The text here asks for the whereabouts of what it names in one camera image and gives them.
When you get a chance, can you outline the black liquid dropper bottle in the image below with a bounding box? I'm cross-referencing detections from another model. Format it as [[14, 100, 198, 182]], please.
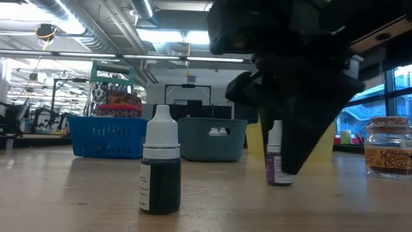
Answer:
[[139, 104, 182, 216]]

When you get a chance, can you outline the yellow black ceiling cord reel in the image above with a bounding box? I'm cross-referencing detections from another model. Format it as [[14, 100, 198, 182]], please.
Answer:
[[34, 22, 59, 43]]

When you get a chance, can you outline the long ceiling light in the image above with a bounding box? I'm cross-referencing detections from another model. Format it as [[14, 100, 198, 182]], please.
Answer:
[[0, 48, 255, 65]]

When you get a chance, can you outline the glass spice jar cork lid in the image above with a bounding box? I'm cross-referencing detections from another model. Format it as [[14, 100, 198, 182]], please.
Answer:
[[364, 116, 412, 181]]

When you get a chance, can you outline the teal plastic bin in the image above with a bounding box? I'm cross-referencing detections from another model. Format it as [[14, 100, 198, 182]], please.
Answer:
[[177, 117, 248, 162]]

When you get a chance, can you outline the black background frame stand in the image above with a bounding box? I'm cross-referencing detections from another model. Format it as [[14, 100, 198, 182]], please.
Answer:
[[50, 77, 89, 130]]

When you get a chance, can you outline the brown taco seasoning packet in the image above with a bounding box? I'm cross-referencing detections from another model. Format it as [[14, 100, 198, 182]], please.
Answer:
[[108, 92, 143, 109]]

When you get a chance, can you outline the yellow plastic bin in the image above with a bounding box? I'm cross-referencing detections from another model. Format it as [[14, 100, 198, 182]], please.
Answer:
[[246, 121, 337, 164]]

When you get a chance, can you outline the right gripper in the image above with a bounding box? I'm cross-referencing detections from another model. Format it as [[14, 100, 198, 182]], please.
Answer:
[[225, 0, 412, 175]]

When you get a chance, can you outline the red smoked paprika tin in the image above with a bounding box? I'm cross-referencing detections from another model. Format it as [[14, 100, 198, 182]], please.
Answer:
[[97, 103, 143, 119]]

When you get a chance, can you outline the black equipment row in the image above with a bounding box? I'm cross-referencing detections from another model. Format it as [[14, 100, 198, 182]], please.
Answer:
[[151, 99, 260, 122]]

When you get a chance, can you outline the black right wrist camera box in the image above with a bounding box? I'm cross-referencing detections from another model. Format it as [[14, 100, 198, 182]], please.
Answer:
[[207, 0, 290, 55]]

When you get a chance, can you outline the blue slotted plastic basket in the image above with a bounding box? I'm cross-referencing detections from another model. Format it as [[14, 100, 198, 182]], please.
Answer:
[[67, 115, 149, 159]]

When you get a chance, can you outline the purple-label dropper bottle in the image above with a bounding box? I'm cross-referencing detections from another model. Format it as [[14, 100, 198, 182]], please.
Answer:
[[265, 120, 294, 187]]

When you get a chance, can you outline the background wooden workbench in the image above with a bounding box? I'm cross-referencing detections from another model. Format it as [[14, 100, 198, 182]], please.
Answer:
[[0, 132, 72, 150]]

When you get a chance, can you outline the large window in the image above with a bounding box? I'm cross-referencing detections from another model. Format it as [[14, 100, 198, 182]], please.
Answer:
[[334, 64, 412, 144]]

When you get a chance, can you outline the black metal arch stand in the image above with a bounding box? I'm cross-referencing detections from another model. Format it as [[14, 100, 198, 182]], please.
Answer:
[[164, 82, 212, 106]]

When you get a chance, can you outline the black background equipment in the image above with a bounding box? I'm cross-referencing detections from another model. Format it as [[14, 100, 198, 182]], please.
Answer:
[[0, 98, 32, 136]]

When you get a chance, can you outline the steel box grater teal trim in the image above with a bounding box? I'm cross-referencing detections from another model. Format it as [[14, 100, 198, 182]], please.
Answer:
[[84, 61, 135, 117]]

